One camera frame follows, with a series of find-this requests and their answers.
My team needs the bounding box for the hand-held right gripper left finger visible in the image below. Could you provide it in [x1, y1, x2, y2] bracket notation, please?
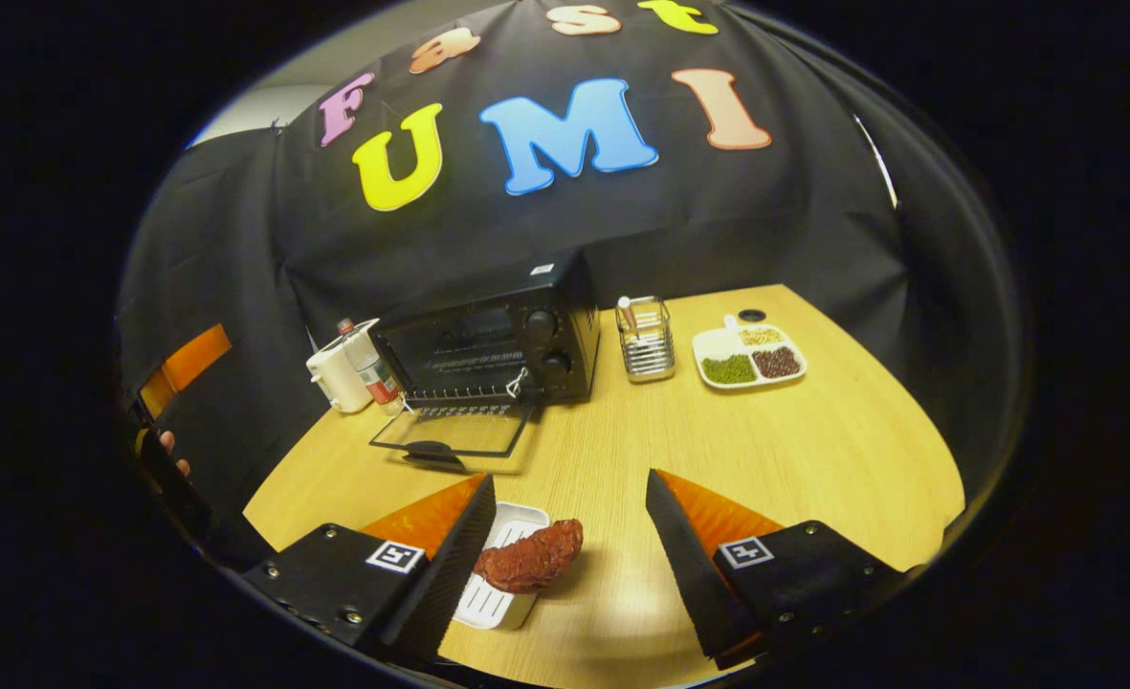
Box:
[244, 476, 499, 666]

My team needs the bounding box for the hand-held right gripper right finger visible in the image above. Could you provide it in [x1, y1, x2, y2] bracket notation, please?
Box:
[646, 469, 910, 669]

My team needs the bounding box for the reddish brown meat piece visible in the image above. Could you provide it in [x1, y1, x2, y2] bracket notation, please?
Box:
[474, 520, 585, 594]

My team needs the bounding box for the black electric oven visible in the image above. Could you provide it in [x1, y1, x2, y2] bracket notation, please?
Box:
[370, 251, 602, 475]

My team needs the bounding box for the white ribbed plastic tray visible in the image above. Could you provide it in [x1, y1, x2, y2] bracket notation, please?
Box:
[452, 502, 551, 631]

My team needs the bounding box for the white toaster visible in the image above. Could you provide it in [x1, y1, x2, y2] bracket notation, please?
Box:
[306, 321, 380, 414]

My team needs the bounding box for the clear bottle with red label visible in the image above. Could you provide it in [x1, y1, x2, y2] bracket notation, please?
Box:
[338, 319, 404, 414]

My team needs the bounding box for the white divided plate of beans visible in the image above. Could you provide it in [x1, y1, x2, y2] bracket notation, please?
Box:
[692, 316, 808, 391]

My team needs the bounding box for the black backdrop cloth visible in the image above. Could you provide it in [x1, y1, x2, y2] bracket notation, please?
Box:
[115, 0, 1030, 575]

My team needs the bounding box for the metal wire rack holder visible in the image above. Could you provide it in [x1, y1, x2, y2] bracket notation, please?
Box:
[615, 295, 676, 384]

